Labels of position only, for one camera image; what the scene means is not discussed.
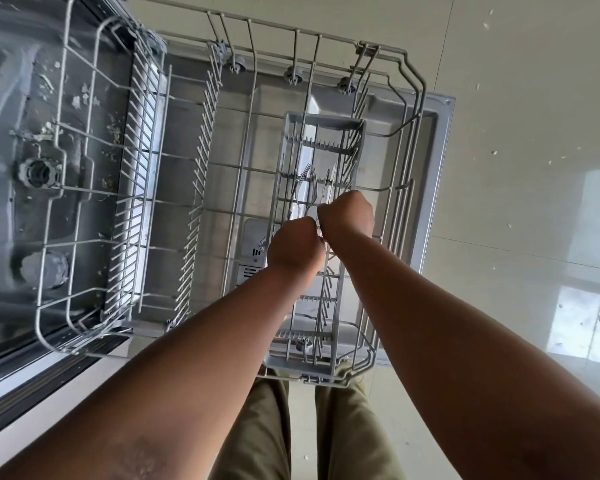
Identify person's left forearm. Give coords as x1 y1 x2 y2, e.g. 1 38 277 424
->
0 264 326 480

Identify person's right hand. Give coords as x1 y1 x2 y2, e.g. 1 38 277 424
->
317 190 376 248

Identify wire dish rack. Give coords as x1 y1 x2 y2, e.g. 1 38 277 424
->
33 0 427 385

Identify person's khaki trousers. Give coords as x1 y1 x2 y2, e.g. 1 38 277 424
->
209 362 406 480

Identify person's right forearm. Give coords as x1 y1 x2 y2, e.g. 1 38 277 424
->
329 234 600 480

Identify silver dishwasher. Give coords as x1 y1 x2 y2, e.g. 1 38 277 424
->
0 0 456 445

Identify person's left hand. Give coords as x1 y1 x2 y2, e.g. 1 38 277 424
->
266 216 327 281

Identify dark cutlery basket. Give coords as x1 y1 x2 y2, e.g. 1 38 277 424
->
263 112 367 385

